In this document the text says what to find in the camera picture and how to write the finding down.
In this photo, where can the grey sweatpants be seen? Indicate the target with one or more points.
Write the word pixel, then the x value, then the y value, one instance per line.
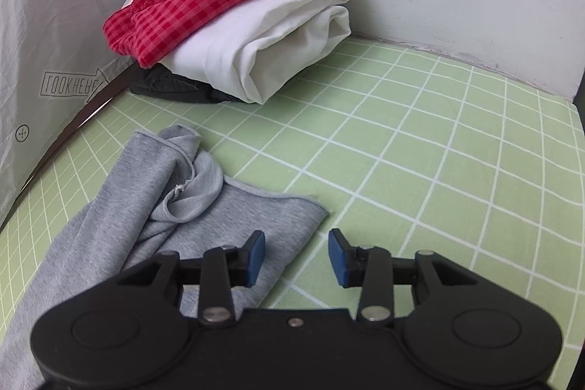
pixel 165 192

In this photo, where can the grey printed bed sheet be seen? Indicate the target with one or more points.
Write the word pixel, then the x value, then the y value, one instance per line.
pixel 54 59

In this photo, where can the black folded garment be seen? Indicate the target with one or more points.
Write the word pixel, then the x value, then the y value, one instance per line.
pixel 160 83

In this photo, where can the green grid mat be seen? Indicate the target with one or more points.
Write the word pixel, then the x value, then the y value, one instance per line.
pixel 405 149

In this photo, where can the white folded cloth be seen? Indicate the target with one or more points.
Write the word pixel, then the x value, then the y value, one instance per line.
pixel 254 48

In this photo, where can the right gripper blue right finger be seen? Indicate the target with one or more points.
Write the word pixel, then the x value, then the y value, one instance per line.
pixel 372 271

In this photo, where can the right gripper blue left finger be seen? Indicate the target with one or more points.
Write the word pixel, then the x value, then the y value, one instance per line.
pixel 222 269

